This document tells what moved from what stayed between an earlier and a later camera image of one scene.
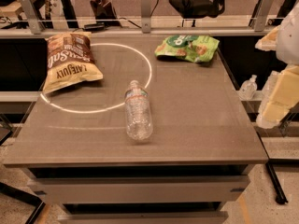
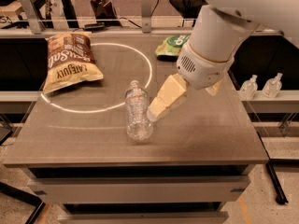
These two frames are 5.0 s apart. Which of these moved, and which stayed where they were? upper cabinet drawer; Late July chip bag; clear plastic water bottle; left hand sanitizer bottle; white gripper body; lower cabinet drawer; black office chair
Moved: white gripper body
Stayed: black office chair; lower cabinet drawer; upper cabinet drawer; Late July chip bag; left hand sanitizer bottle; clear plastic water bottle
